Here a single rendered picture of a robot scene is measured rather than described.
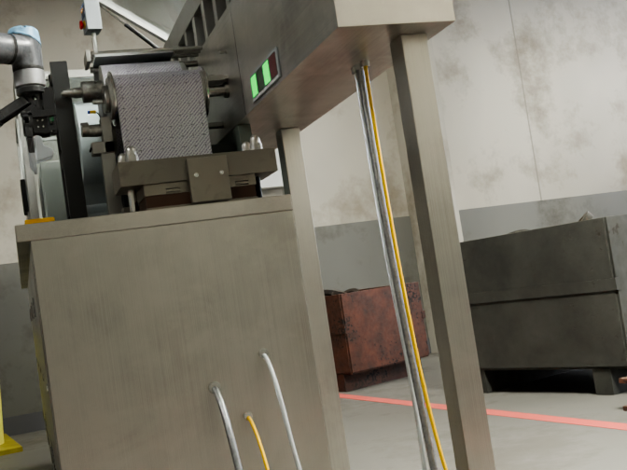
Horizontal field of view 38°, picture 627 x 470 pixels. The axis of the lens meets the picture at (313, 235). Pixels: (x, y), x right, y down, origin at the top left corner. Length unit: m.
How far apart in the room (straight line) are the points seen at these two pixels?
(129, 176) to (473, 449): 1.04
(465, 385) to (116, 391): 0.81
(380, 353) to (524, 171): 2.90
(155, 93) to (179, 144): 0.15
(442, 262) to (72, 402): 0.90
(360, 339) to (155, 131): 3.23
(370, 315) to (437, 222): 3.76
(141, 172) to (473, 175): 5.58
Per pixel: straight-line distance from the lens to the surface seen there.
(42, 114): 2.32
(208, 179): 2.24
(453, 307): 1.82
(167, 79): 2.51
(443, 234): 1.82
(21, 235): 2.14
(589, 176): 8.39
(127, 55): 2.83
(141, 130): 2.46
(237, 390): 2.19
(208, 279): 2.18
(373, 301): 5.57
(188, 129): 2.48
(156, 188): 2.25
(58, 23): 6.58
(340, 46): 1.87
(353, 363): 5.43
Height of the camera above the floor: 0.67
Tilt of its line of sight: 3 degrees up
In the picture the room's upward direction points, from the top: 8 degrees counter-clockwise
